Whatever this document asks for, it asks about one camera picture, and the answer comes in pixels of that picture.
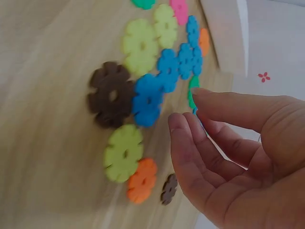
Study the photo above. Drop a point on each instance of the person's right hand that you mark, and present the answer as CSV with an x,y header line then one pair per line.
x,y
257,181

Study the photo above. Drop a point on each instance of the person's right thumb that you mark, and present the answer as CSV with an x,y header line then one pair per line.
x,y
233,107

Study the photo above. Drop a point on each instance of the green flower disc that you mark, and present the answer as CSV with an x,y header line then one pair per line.
x,y
193,86

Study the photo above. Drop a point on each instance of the scatter of coloured flower pieces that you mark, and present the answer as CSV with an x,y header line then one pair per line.
x,y
147,97

